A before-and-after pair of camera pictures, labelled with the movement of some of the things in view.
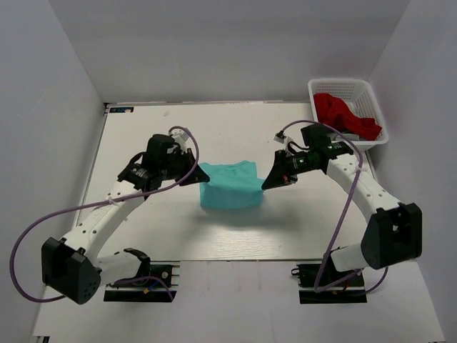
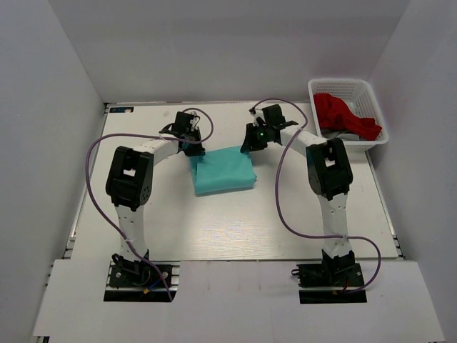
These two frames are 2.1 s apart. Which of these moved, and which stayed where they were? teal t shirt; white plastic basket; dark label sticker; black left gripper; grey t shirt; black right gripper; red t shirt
Moved: black right gripper; teal t shirt; black left gripper
Stayed: dark label sticker; red t shirt; white plastic basket; grey t shirt
